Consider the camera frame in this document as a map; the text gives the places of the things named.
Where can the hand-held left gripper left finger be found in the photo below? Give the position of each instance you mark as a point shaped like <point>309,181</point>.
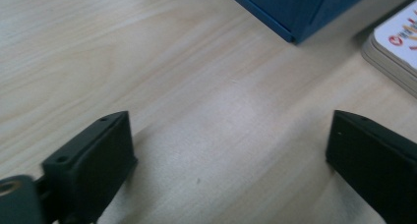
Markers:
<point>91,161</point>

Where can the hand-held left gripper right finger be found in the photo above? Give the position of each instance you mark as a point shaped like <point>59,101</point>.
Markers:
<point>377,165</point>

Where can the white paperback book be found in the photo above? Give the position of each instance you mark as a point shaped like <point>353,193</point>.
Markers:
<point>398,50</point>

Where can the blue plastic file rack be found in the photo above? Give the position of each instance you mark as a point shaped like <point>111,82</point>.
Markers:
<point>295,8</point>

